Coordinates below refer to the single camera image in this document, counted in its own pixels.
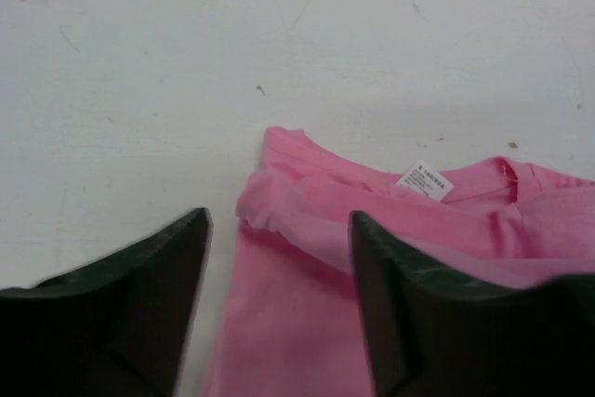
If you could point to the pink t shirt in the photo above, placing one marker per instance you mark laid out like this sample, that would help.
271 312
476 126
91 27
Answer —
291 325

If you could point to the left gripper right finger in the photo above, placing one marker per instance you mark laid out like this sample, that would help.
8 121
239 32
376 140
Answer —
432 330

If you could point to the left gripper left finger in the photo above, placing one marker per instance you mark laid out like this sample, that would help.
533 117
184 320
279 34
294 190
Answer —
114 327

